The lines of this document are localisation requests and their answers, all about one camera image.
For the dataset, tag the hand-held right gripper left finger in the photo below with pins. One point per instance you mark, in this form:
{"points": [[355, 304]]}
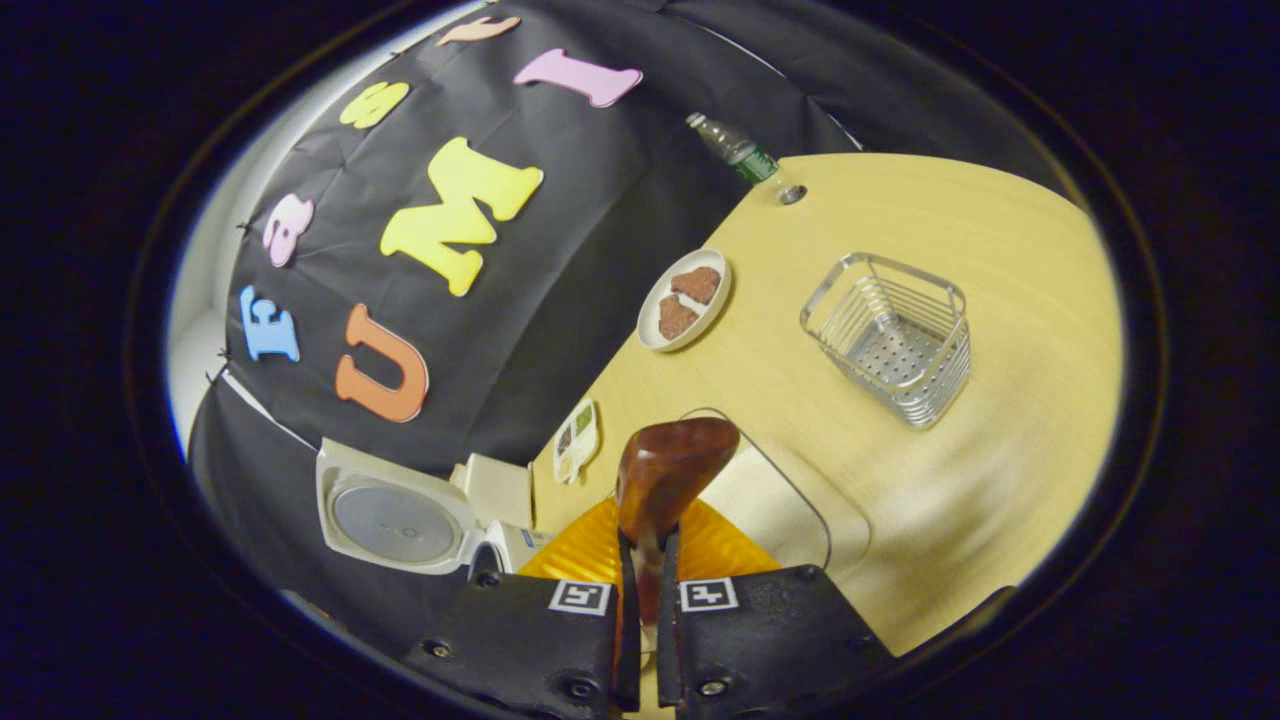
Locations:
{"points": [[520, 640]]}

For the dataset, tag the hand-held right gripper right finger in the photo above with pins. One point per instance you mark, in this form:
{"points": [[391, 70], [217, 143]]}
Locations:
{"points": [[770, 635]]}

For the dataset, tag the clear rice container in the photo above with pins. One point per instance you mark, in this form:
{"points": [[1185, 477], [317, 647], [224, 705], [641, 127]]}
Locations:
{"points": [[775, 510]]}

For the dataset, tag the white rice cooker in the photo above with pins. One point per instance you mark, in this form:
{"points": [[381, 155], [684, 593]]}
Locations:
{"points": [[395, 520]]}

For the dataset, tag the brown wooden spoon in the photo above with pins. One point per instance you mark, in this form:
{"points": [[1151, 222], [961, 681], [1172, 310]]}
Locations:
{"points": [[670, 470]]}

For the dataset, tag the white toaster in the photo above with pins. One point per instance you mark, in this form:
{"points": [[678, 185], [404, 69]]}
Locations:
{"points": [[498, 490]]}

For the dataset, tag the white divided condiment dish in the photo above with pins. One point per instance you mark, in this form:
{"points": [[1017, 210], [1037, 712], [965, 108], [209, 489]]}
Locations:
{"points": [[577, 440]]}

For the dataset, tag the white round plate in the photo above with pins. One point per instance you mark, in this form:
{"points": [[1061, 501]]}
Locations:
{"points": [[712, 315]]}

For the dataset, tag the brown meat piece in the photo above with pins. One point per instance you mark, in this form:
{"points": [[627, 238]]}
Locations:
{"points": [[697, 285], [677, 318]]}

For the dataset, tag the green label water bottle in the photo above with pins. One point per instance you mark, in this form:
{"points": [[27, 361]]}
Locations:
{"points": [[745, 155]]}

